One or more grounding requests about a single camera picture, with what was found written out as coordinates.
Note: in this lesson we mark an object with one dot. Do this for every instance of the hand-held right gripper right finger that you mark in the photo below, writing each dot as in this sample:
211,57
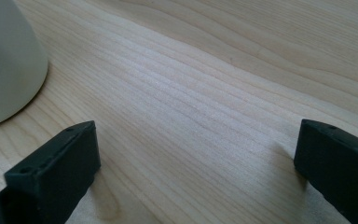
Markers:
338,168

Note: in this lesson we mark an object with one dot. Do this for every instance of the white cup with red-labelled lid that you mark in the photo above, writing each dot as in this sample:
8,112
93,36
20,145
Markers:
6,62

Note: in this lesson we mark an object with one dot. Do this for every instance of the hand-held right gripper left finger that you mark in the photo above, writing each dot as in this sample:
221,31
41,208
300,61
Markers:
52,174

